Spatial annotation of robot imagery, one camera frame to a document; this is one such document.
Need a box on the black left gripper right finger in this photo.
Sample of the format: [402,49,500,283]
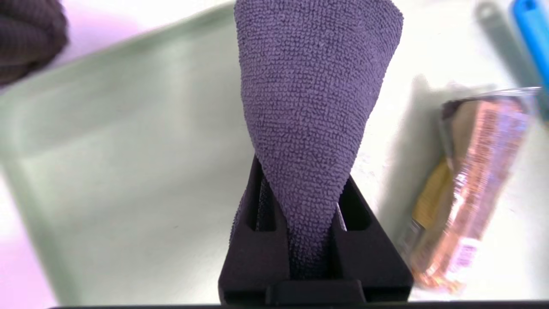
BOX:
[332,176,412,301]

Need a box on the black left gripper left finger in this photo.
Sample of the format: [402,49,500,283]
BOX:
[219,157,292,301]

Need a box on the clear-wrapped brown snack packet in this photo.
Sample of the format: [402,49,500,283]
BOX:
[397,86,543,294]

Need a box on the dark grey towel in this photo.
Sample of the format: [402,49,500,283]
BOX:
[234,0,404,279]

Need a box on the wooden spoon with blue handle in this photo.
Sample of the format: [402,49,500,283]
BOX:
[513,0,549,93]

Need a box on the dark brown wicker basket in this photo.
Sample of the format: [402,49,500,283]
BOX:
[0,0,69,86]

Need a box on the light green plastic tray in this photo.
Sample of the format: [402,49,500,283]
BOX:
[0,0,549,306]

